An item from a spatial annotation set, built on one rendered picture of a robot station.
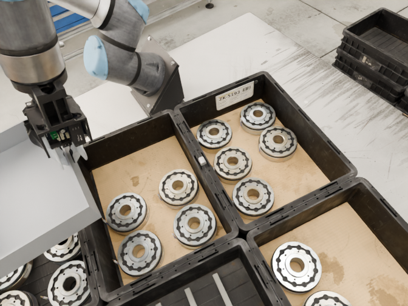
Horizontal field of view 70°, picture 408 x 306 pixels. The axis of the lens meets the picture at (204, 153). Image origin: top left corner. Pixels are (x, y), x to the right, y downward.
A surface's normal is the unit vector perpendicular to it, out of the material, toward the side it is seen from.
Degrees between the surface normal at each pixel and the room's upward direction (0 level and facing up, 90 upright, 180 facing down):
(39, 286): 0
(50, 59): 95
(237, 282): 0
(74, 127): 90
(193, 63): 0
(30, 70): 85
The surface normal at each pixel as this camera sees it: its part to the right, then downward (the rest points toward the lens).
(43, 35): 0.89, 0.39
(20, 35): 0.43, 0.70
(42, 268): -0.10, -0.55
